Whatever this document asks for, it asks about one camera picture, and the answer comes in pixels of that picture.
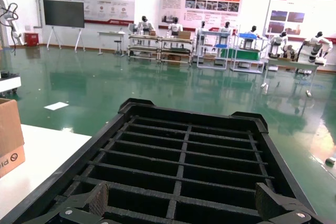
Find grey wall pipe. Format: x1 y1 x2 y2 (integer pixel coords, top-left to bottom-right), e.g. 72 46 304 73
35 0 43 28

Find white work table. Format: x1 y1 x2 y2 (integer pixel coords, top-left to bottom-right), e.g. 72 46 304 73
261 56 327 98

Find white rack with blue shelf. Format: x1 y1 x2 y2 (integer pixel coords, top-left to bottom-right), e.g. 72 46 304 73
196 30 232 70

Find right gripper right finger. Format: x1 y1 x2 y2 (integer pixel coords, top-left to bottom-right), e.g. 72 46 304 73
254 181 324 224

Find red fire equipment box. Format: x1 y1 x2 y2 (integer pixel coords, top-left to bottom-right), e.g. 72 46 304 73
24 32 40 47

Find white rack with green panel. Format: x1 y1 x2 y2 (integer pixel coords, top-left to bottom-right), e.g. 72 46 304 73
229 32 268 74

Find white humanoid robot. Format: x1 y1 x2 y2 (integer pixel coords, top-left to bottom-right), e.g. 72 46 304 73
194 20 208 51
267 31 289 59
301 31 334 65
167 17 185 38
219 21 234 51
135 15 156 37
246 25 260 38

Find black stool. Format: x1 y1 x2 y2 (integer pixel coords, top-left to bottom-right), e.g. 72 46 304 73
112 39 126 57

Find black screen on stand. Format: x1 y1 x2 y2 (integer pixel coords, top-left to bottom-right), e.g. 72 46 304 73
43 0 86 52

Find black slotted container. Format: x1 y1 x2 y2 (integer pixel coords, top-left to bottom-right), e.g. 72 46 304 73
0 98 318 224

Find brown cardboard box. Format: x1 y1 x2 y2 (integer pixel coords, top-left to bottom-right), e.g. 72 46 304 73
0 98 26 179

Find poster with purple photos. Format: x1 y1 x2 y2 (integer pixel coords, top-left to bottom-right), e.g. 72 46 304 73
263 0 336 41

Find white desk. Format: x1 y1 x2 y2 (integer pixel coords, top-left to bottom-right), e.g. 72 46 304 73
97 30 127 56

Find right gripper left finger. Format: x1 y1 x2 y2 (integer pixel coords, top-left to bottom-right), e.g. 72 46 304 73
23 181 110 224

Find white paper sheet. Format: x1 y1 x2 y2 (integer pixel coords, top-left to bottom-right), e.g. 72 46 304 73
43 101 70 111

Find white cart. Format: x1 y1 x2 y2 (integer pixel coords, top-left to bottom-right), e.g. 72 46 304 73
0 71 22 97

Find tube frame workbench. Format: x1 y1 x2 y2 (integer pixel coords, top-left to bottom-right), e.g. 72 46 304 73
159 37 194 67
127 34 162 63

